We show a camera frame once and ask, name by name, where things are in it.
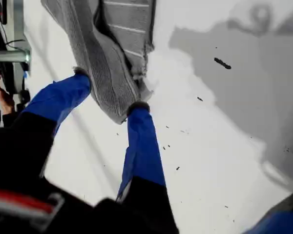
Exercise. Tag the grey white-striped towel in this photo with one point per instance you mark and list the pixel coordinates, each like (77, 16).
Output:
(100, 61)

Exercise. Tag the person's hand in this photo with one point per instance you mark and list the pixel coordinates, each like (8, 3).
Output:
(3, 97)

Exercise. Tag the black clamp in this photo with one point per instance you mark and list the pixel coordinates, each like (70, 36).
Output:
(8, 78)

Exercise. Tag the grey metal beam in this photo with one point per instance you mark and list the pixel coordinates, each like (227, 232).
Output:
(18, 24)

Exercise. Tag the steel post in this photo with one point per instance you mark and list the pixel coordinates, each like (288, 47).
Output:
(7, 56)

